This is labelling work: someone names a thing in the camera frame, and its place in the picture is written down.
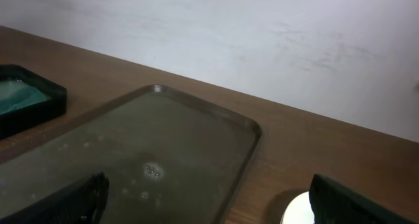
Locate white plate bottom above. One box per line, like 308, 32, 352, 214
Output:
280, 191, 314, 224

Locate dark green water tray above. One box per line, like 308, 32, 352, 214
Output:
1, 64, 67, 139

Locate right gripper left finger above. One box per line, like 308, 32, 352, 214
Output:
1, 172, 109, 224

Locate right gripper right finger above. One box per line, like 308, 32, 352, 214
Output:
309, 174, 414, 224

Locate brown serving tray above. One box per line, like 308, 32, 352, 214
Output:
1, 84, 261, 223

